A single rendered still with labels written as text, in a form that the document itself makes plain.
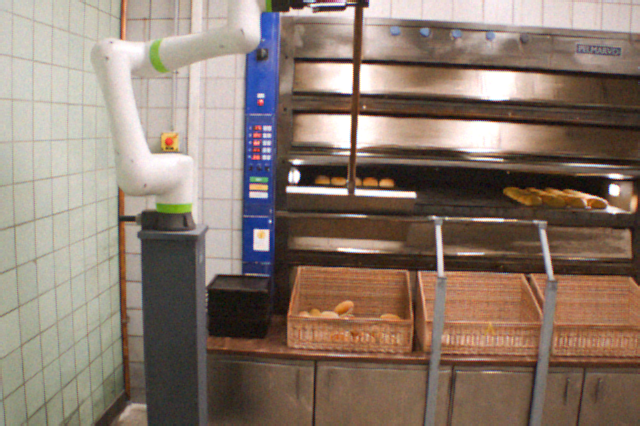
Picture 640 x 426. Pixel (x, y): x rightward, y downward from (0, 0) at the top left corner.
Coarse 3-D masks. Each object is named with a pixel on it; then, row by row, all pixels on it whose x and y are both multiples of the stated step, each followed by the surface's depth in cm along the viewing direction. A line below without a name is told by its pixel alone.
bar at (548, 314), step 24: (288, 216) 282; (312, 216) 281; (336, 216) 280; (360, 216) 279; (384, 216) 279; (408, 216) 278; (432, 216) 279; (552, 288) 255; (552, 312) 256; (432, 336) 262; (432, 360) 263; (432, 384) 264; (432, 408) 266
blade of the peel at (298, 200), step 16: (288, 192) 272; (304, 192) 271; (320, 192) 271; (336, 192) 271; (368, 192) 271; (384, 192) 270; (400, 192) 270; (288, 208) 282; (304, 208) 281; (320, 208) 280; (336, 208) 279; (352, 208) 279; (368, 208) 278; (384, 208) 277; (400, 208) 276; (304, 224) 292; (320, 224) 291; (336, 224) 290; (352, 224) 289; (368, 224) 288; (384, 224) 288; (400, 224) 287; (400, 240) 298
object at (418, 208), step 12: (420, 204) 317; (432, 204) 319; (528, 216) 311; (540, 216) 310; (552, 216) 310; (564, 216) 310; (576, 216) 309; (588, 216) 309; (600, 216) 308; (612, 216) 308; (624, 216) 307
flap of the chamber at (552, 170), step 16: (304, 160) 300; (320, 160) 300; (336, 160) 299; (368, 160) 298; (384, 160) 298; (400, 160) 297; (416, 160) 297; (592, 176) 306; (608, 176) 303; (624, 176) 298
